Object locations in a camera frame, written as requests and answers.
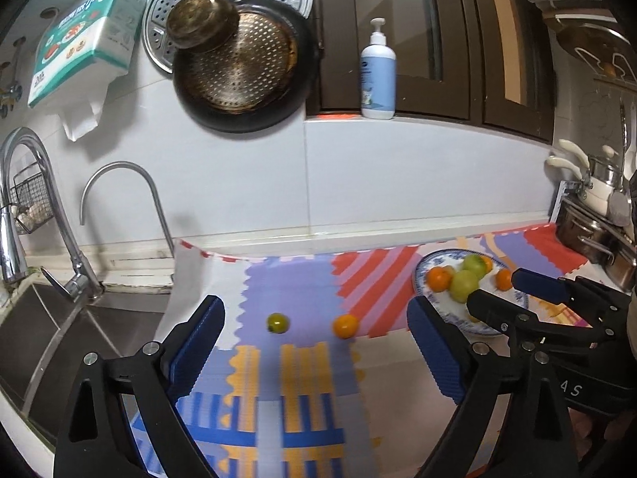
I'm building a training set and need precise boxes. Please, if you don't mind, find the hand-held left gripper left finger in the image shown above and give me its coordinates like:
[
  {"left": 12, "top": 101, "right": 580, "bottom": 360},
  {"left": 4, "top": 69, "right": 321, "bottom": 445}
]
[{"left": 52, "top": 295, "right": 226, "bottom": 478}]

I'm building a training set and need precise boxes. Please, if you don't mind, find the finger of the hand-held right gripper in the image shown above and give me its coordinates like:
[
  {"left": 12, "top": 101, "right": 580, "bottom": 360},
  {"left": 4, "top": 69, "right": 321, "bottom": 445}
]
[
  {"left": 466, "top": 288, "right": 605, "bottom": 359},
  {"left": 512, "top": 267, "right": 637, "bottom": 338}
]

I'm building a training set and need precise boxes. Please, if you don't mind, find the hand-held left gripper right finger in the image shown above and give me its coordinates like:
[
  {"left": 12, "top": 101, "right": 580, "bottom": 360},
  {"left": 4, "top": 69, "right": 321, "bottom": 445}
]
[{"left": 406, "top": 296, "right": 590, "bottom": 478}]

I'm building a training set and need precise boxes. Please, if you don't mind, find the yellow-green apple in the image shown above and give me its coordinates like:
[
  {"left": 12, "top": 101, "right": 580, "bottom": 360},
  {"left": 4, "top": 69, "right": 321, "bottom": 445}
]
[{"left": 450, "top": 270, "right": 481, "bottom": 304}]

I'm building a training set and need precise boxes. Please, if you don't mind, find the blue and white plate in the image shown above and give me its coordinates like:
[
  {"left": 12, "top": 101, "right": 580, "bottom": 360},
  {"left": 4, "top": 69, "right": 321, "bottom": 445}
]
[{"left": 413, "top": 249, "right": 531, "bottom": 337}]

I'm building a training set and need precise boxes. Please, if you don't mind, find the green apple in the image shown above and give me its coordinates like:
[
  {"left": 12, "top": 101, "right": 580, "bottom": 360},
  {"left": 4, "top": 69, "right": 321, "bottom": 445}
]
[{"left": 463, "top": 254, "right": 488, "bottom": 280}]

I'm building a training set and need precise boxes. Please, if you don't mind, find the large orange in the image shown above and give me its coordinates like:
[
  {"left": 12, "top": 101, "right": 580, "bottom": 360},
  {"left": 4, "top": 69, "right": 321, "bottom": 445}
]
[{"left": 428, "top": 266, "right": 455, "bottom": 293}]

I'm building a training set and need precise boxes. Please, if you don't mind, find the small orange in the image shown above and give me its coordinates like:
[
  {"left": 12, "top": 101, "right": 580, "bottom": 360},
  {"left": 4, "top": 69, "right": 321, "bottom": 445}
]
[{"left": 332, "top": 313, "right": 360, "bottom": 339}]

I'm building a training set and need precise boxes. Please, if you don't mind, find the metal ladle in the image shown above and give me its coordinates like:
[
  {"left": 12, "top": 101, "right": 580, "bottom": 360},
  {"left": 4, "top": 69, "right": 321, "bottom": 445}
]
[{"left": 608, "top": 100, "right": 637, "bottom": 226}]

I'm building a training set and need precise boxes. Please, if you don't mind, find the colourful patterned mat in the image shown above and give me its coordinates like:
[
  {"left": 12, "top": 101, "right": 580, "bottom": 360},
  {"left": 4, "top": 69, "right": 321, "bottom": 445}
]
[{"left": 127, "top": 224, "right": 637, "bottom": 478}]

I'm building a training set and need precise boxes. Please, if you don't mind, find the steel sink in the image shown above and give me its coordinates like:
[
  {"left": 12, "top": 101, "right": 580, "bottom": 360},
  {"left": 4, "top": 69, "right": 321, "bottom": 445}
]
[{"left": 0, "top": 281, "right": 173, "bottom": 450}]

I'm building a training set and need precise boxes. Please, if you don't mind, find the thin gooseneck faucet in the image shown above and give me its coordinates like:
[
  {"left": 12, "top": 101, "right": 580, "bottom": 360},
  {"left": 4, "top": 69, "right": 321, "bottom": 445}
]
[{"left": 80, "top": 161, "right": 176, "bottom": 262}]

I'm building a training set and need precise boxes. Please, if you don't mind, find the large chrome faucet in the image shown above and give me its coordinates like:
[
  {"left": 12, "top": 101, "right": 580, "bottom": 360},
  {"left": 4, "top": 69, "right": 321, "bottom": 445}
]
[{"left": 0, "top": 128, "right": 106, "bottom": 303}]

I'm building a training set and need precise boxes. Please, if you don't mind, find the white pump bottle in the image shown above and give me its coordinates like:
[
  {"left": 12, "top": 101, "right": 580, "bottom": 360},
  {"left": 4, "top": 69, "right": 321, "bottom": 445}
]
[{"left": 360, "top": 17, "right": 398, "bottom": 121}]

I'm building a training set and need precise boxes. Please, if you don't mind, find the black frying pan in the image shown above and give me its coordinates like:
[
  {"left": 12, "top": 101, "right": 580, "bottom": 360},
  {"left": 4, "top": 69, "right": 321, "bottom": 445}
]
[{"left": 172, "top": 0, "right": 316, "bottom": 134}]

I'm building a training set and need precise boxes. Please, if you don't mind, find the paper towel packet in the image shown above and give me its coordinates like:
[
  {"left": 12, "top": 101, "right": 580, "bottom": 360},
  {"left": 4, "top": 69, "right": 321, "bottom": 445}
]
[{"left": 27, "top": 0, "right": 152, "bottom": 141}]

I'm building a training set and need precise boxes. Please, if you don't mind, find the small brass pot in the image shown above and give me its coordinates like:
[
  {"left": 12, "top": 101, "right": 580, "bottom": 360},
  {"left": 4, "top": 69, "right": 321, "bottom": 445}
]
[{"left": 166, "top": 0, "right": 240, "bottom": 54}]

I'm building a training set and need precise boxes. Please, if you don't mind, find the white pot with cream handles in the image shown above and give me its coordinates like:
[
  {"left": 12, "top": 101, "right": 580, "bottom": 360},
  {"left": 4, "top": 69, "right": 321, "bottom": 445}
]
[{"left": 545, "top": 138, "right": 629, "bottom": 216}]

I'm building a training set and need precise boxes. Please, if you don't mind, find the wire basket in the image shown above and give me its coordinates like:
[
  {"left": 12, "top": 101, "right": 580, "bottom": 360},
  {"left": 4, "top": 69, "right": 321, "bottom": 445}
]
[{"left": 12, "top": 161, "right": 57, "bottom": 236}]

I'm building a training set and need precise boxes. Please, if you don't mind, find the dark wooden window frame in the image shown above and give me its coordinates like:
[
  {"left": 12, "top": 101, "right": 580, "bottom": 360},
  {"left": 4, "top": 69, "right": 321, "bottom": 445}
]
[{"left": 303, "top": 0, "right": 557, "bottom": 143}]

